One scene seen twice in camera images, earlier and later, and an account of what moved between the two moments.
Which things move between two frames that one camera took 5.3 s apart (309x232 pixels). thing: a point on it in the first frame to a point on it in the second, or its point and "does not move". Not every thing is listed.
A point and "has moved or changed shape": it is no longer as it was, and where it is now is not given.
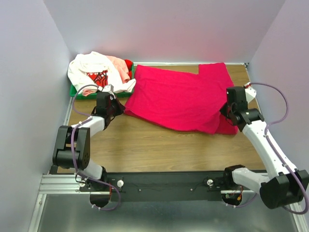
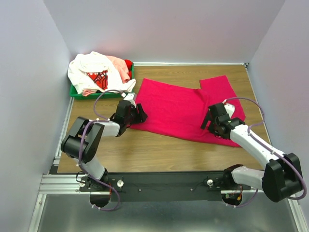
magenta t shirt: x=188 y=101 has moved or changed shape
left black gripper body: x=115 y=109 to x=135 y=117
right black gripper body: x=225 y=110 to x=216 y=132
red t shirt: x=129 y=64 does not move
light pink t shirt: x=120 y=65 does not move
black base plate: x=158 y=186 does not move
